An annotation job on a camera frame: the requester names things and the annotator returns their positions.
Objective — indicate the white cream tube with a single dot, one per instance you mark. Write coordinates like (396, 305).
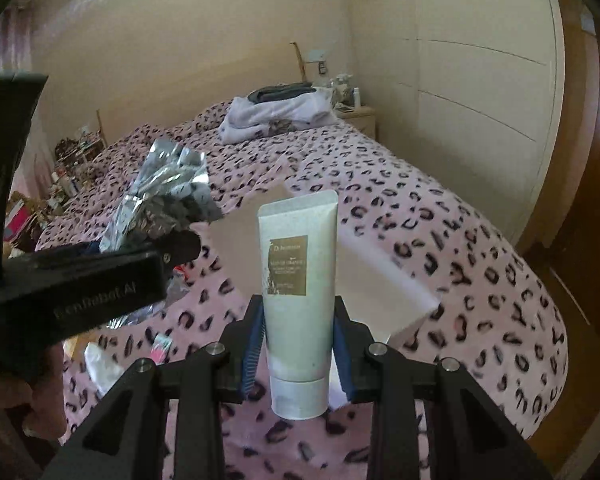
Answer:
(298, 244)

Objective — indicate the white folded clothes pile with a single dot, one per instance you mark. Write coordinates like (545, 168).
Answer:
(245, 120)

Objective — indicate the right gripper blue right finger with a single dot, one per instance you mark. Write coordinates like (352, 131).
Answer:
(429, 420)

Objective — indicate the white cardboard box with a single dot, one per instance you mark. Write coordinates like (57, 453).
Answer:
(370, 269)

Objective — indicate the white cloth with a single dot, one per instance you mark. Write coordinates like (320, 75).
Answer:
(101, 368)

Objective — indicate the brown wooden door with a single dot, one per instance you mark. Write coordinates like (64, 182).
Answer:
(562, 242)

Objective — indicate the wooden nightstand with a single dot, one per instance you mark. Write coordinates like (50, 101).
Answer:
(362, 119)

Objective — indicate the cluttered side shelf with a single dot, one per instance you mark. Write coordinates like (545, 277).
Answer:
(73, 169)

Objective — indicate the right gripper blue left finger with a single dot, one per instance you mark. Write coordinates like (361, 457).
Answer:
(124, 436)

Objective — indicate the pink leopard print blanket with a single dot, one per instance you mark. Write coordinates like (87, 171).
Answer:
(488, 309)

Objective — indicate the beige wooden headboard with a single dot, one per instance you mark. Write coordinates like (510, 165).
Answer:
(180, 98)

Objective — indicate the dark folded garment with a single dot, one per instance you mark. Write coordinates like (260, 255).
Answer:
(280, 92)

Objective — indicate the silver foil packet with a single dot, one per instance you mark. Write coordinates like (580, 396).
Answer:
(171, 192)

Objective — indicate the person's left hand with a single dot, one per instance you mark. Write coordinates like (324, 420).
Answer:
(45, 418)

